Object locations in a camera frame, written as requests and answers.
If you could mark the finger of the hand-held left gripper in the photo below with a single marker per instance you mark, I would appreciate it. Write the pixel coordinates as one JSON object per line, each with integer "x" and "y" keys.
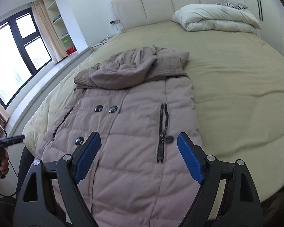
{"x": 14, "y": 139}

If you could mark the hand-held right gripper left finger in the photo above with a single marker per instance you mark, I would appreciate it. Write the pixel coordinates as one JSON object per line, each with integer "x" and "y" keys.
{"x": 87, "y": 158}

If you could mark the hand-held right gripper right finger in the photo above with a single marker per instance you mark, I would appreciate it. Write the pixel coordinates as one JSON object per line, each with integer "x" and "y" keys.
{"x": 190, "y": 158}

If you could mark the mauve hooded puffer jacket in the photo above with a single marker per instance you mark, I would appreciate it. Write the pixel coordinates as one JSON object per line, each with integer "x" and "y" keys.
{"x": 132, "y": 134}

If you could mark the person's left hand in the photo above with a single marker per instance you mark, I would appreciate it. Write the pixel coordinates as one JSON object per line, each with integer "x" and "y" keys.
{"x": 3, "y": 164}

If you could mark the grey window sill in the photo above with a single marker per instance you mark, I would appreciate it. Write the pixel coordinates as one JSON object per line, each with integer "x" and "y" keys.
{"x": 49, "y": 80}

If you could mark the black framed window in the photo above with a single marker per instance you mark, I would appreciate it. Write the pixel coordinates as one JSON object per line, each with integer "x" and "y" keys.
{"x": 14, "y": 63}

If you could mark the person's dark clothing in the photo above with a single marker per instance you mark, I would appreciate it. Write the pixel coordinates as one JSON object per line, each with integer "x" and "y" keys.
{"x": 1, "y": 210}

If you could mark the bed with beige sheet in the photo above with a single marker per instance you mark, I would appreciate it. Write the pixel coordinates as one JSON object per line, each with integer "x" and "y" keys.
{"x": 239, "y": 87}

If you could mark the red box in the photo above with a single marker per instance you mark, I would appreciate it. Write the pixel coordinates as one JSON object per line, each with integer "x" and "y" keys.
{"x": 71, "y": 51}

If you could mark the green plastic item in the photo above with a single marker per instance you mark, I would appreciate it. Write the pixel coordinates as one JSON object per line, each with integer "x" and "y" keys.
{"x": 65, "y": 40}

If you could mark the beige curtain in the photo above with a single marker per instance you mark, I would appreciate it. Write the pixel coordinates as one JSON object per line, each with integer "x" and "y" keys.
{"x": 49, "y": 33}

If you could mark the white nightstand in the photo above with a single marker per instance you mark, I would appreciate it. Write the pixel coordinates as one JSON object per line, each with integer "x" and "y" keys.
{"x": 98, "y": 45}

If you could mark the white built-in shelf unit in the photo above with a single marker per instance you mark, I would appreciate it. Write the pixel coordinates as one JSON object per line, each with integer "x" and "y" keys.
{"x": 61, "y": 16}

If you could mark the white folded duvet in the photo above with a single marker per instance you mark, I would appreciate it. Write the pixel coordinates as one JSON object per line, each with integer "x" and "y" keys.
{"x": 215, "y": 17}

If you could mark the cream padded headboard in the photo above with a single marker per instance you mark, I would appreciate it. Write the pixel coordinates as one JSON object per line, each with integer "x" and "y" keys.
{"x": 156, "y": 4}

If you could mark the zebra print pillow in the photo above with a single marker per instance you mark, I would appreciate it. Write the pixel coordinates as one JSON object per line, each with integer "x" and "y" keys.
{"x": 232, "y": 5}

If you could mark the white wardrobe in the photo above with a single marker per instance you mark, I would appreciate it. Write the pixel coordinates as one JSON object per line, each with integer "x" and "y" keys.
{"x": 253, "y": 0}

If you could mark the wall socket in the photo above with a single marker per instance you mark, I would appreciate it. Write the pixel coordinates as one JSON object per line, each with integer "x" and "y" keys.
{"x": 114, "y": 21}

